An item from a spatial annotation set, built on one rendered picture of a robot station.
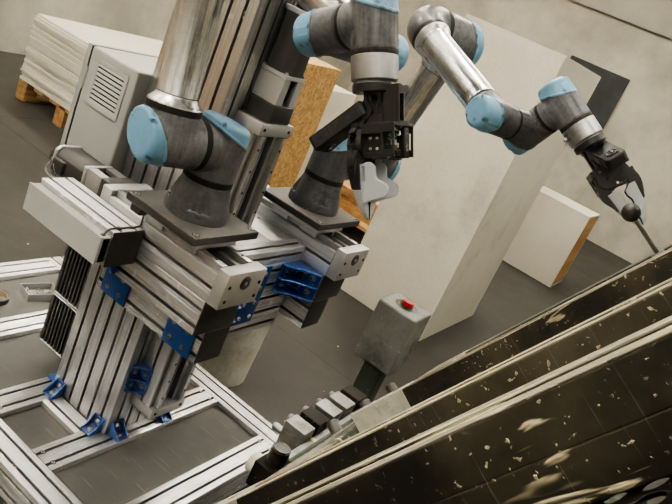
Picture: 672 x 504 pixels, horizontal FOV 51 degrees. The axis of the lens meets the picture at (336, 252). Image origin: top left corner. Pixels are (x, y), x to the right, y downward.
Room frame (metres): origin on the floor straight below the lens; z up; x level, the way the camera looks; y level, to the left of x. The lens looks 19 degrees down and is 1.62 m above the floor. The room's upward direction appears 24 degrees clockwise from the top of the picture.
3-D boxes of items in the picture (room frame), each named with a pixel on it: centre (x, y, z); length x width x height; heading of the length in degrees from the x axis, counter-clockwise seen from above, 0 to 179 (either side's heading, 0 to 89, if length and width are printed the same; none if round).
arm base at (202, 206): (1.52, 0.33, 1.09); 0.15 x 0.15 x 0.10
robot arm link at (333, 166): (1.98, 0.11, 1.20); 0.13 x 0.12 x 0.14; 129
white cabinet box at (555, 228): (6.52, -1.72, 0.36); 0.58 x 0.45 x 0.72; 64
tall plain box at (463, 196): (4.36, -0.58, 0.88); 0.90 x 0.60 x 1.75; 154
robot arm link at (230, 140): (1.52, 0.34, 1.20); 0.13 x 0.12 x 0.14; 141
